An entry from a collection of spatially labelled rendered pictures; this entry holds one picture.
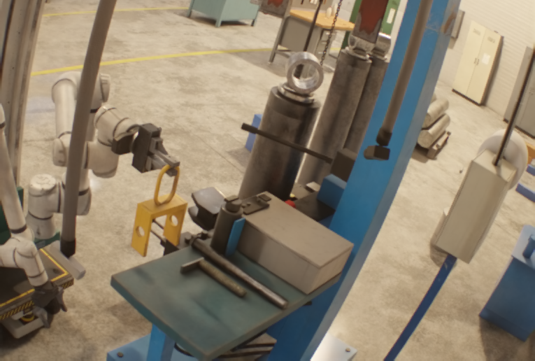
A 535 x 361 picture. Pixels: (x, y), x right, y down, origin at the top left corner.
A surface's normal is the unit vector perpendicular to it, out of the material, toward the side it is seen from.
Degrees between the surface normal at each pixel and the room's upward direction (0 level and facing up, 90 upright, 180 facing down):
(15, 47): 90
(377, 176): 90
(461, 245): 90
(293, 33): 90
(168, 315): 0
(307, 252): 0
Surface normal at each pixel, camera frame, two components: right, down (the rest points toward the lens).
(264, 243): -0.58, 0.17
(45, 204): 0.37, 0.47
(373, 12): -0.25, 0.33
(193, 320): 0.28, -0.88
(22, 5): 0.83, 0.43
